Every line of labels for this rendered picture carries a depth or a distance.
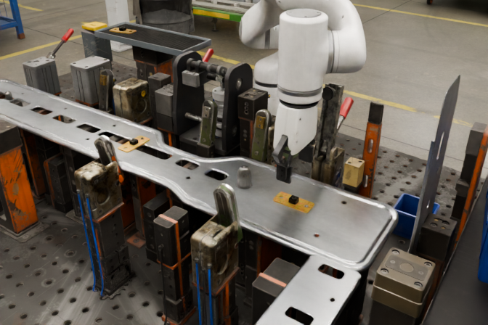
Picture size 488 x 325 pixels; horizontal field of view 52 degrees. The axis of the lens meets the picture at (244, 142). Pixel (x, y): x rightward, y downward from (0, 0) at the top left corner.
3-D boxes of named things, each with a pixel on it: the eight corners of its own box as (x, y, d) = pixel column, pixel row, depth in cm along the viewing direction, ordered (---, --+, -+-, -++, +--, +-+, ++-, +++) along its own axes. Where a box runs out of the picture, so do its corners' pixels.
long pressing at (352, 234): (-60, 101, 155) (-62, 97, 154) (5, 79, 171) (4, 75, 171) (362, 278, 88) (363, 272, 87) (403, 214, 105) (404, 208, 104)
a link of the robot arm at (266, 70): (253, 72, 178) (254, 6, 165) (305, 72, 178) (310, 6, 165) (254, 87, 168) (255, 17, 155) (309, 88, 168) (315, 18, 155)
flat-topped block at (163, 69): (144, 163, 178) (131, 40, 157) (160, 154, 184) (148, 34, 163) (165, 171, 174) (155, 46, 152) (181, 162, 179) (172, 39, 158)
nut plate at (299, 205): (271, 200, 107) (271, 196, 106) (280, 192, 110) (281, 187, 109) (307, 213, 103) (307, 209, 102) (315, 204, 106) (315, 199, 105)
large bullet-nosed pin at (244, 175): (234, 191, 113) (234, 166, 110) (242, 185, 115) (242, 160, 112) (246, 196, 111) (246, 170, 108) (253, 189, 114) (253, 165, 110)
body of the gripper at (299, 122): (295, 80, 100) (292, 130, 105) (268, 98, 92) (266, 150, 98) (329, 88, 96) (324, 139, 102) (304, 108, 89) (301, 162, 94)
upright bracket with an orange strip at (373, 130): (346, 281, 127) (369, 102, 103) (348, 278, 128) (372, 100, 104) (356, 286, 126) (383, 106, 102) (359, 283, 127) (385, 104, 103)
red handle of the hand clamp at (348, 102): (314, 148, 113) (341, 93, 119) (315, 153, 115) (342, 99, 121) (330, 153, 111) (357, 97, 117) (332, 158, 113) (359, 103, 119)
